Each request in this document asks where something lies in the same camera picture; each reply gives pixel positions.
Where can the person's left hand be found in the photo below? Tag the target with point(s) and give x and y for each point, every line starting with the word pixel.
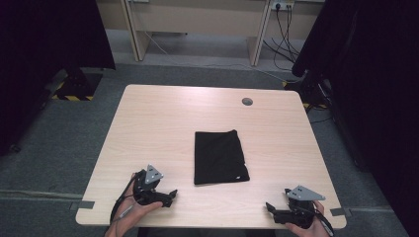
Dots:
pixel 131 215

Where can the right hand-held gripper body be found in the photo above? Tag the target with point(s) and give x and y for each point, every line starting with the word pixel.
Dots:
pixel 301 214

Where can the white wall socket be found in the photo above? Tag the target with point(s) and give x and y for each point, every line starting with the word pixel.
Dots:
pixel 282 4

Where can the beige desk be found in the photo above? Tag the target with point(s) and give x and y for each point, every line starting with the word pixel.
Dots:
pixel 197 16

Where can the grey tape piece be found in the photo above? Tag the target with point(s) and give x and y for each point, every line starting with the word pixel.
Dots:
pixel 341 211
pixel 82 205

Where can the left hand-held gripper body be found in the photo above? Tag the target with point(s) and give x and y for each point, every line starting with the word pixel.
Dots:
pixel 145 192

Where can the dark curtain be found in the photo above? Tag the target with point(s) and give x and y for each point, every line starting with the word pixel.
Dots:
pixel 378 82
pixel 39 49

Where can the person's right hand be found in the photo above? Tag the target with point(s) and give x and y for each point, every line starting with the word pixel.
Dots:
pixel 316 230

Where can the black stand base striped tape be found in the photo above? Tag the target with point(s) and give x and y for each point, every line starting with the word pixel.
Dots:
pixel 77 87
pixel 311 90

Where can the black tank top white trim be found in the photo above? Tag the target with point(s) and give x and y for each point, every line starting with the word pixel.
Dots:
pixel 219 158

